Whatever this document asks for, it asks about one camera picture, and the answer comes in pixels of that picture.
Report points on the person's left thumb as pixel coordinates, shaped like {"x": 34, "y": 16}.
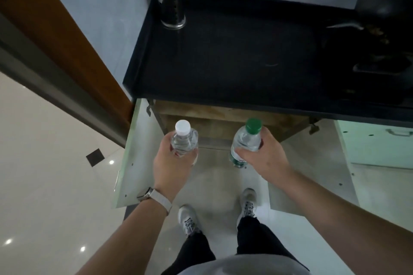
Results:
{"x": 192, "y": 159}

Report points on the person's left grey sneaker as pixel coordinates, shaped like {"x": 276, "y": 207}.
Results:
{"x": 188, "y": 220}

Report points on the green cap water bottle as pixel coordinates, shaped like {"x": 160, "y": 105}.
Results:
{"x": 247, "y": 139}

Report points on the wooden cabinet interior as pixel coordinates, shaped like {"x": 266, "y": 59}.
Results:
{"x": 213, "y": 123}

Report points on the white open cabinet door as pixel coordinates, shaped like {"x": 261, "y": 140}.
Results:
{"x": 319, "y": 168}
{"x": 138, "y": 155}

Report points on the metal chopstick holder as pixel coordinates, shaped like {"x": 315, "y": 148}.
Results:
{"x": 172, "y": 5}

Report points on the person's right grey sneaker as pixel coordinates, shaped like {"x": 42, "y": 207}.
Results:
{"x": 247, "y": 204}

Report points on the person's right forearm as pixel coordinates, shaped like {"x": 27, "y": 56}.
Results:
{"x": 342, "y": 223}

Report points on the person's black trousers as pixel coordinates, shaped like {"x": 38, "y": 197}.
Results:
{"x": 258, "y": 236}

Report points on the person's left forearm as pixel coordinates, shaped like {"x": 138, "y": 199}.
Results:
{"x": 129, "y": 239}

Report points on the light green cabinet front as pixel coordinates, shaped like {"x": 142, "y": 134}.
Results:
{"x": 377, "y": 149}

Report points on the person's right thumb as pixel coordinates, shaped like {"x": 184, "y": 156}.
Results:
{"x": 246, "y": 154}

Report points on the person's left hand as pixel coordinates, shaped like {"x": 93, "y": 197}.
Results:
{"x": 169, "y": 171}

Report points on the person's grey sneaker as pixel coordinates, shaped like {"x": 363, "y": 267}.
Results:
{"x": 247, "y": 204}
{"x": 188, "y": 220}

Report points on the white cap water bottle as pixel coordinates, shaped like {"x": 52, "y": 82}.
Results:
{"x": 184, "y": 141}

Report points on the person's grey shirt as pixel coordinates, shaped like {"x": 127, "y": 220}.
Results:
{"x": 245, "y": 266}

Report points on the black wok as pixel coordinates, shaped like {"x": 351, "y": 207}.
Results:
{"x": 387, "y": 4}

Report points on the person's right hand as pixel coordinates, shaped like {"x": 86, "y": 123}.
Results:
{"x": 269, "y": 162}

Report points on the brown wooden door frame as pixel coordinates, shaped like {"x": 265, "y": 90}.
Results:
{"x": 55, "y": 42}

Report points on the metal cabinet hinge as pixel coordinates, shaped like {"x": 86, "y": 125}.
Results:
{"x": 313, "y": 126}
{"x": 149, "y": 108}

